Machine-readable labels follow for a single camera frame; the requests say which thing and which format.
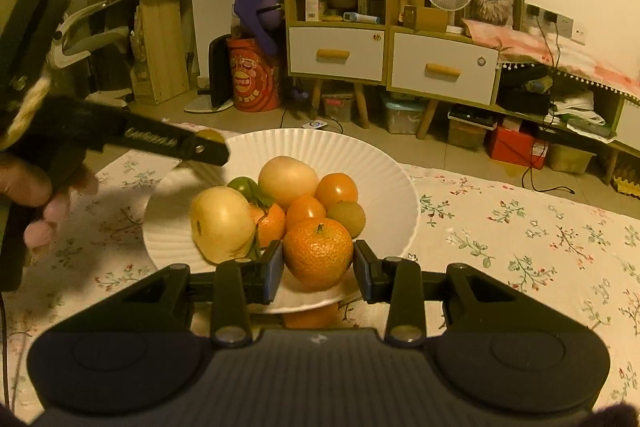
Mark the clear storage box teal lid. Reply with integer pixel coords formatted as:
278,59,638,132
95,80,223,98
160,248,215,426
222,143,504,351
382,99,428,135

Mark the low wooden drawer cabinet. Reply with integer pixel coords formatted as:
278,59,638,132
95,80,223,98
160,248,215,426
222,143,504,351
386,26,502,140

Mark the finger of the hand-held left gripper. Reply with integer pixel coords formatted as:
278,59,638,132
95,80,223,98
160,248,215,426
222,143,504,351
172,127,232,166

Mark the orange persimmon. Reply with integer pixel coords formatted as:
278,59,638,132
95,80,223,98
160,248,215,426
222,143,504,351
282,302,341,329
286,195,327,233
315,173,359,210

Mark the low wooden shelf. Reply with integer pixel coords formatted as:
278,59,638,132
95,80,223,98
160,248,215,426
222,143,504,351
495,62,640,185

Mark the black upright case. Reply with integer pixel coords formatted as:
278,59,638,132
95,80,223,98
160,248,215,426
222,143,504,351
207,34,233,110

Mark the yellowish storage box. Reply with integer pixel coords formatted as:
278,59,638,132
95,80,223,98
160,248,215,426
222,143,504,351
545,142,596,174

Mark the small clear storage box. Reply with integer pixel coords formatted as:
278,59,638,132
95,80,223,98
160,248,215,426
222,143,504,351
322,94,356,122

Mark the storage box dark lid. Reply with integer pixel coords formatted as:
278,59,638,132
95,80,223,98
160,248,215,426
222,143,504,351
447,107,496,150

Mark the tall wooden shelf cabinet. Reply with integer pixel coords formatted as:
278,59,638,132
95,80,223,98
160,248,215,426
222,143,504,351
285,0,403,128

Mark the purple plush toy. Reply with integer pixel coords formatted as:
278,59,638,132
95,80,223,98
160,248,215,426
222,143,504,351
232,0,287,58

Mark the red box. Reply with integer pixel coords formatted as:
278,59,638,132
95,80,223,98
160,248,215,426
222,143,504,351
486,124,550,170

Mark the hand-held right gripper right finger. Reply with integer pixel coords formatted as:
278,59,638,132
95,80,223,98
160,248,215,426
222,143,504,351
353,239,576,347

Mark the white grey office chair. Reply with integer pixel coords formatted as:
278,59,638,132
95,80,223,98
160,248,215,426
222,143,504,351
25,0,136,108

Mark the small pale yellow pear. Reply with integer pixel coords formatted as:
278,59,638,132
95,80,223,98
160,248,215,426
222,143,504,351
258,156,320,211

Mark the white plastic bag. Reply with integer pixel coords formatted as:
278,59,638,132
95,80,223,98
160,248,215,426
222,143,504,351
550,92,613,140

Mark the white ribbed plate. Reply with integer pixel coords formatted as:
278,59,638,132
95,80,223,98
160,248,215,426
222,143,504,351
141,129,421,315

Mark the white floor scale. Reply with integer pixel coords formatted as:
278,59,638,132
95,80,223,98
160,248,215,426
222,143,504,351
184,97,236,114

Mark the red round tin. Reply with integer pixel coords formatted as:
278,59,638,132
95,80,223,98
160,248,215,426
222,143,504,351
227,36,283,112

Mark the brown cardboard box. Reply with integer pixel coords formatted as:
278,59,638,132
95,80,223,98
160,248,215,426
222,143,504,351
404,5,448,32

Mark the wooden desk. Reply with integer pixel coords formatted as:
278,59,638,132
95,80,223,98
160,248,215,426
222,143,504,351
107,0,193,108

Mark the yellow foam mat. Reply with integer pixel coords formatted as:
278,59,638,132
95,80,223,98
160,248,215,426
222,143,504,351
617,174,640,198

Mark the black bag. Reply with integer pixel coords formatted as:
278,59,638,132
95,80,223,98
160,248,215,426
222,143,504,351
500,67,553,115

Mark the pink cloth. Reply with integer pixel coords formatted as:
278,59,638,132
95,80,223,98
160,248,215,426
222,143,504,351
462,18,640,100

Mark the person's left hand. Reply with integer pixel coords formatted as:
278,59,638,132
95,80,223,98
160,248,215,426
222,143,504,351
0,151,97,250

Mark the large dimpled mandarin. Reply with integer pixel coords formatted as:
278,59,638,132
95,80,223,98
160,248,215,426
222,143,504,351
283,218,354,292

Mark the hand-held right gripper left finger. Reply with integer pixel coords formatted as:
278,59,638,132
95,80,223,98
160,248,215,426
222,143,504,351
65,239,285,348

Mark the green lime fruit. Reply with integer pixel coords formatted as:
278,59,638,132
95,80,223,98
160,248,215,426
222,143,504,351
227,177,261,200

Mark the tangerine with green leaf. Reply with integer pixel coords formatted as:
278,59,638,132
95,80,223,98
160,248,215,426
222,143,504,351
245,184,287,260

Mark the large pale yellow pear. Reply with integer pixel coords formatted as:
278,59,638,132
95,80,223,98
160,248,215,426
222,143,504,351
190,187,257,265

